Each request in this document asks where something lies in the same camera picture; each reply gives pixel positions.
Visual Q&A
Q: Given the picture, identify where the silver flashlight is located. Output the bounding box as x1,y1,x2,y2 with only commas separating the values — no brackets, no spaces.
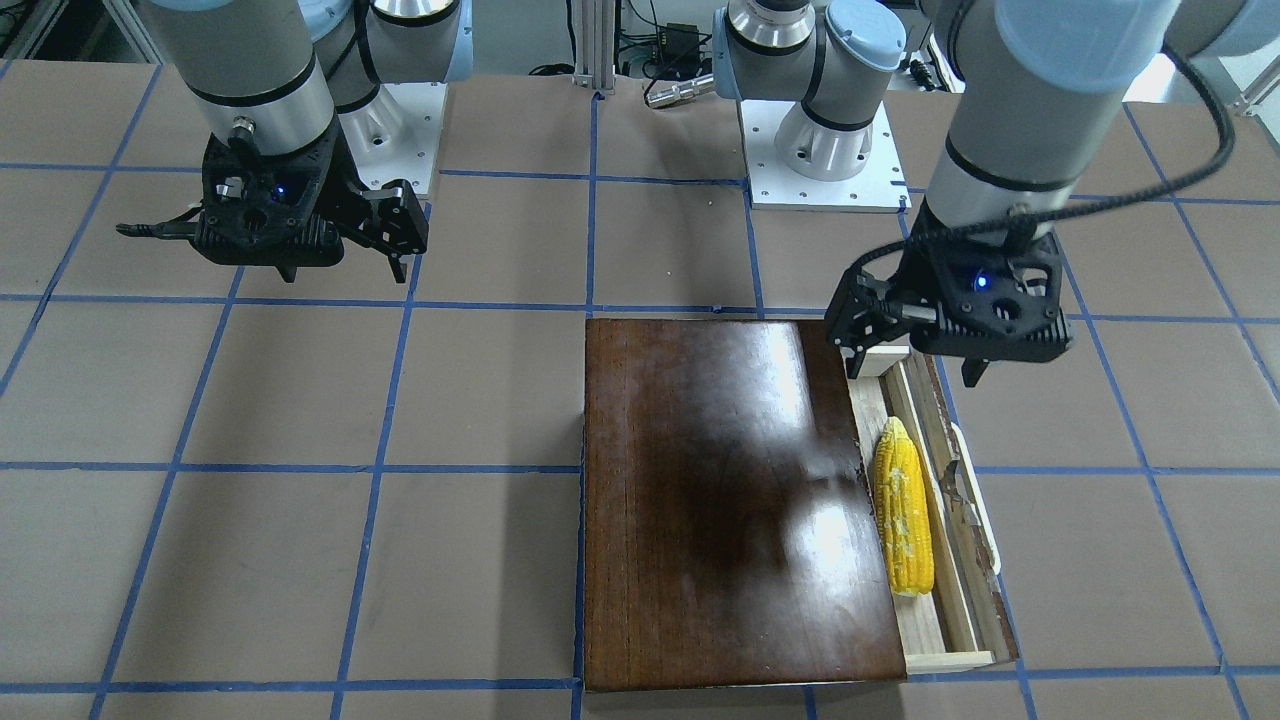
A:
644,76,716,110

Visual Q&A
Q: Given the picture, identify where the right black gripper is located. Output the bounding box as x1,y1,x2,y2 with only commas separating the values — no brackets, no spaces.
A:
116,128,429,284

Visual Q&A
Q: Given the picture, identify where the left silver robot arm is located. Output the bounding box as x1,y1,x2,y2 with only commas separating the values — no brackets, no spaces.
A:
712,1,1277,387

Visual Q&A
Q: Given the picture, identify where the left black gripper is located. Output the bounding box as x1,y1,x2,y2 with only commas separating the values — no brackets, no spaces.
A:
824,206,1073,388

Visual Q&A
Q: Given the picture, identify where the wooden drawer with white handle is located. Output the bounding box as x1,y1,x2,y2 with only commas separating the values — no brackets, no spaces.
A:
847,345,1020,679

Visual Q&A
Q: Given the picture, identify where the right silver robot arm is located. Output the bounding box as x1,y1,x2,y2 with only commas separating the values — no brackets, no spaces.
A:
116,1,474,283

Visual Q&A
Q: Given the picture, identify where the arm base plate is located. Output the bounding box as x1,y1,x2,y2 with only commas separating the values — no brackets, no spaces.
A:
338,83,451,201
739,100,911,213

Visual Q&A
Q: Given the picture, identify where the aluminium frame post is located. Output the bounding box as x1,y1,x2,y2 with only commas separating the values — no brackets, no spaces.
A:
566,0,617,97

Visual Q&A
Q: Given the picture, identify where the yellow corn cob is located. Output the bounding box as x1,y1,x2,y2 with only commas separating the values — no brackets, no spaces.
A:
870,416,934,597

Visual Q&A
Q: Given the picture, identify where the dark brown wooden cabinet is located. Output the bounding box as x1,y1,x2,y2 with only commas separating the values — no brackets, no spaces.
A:
582,318,908,693

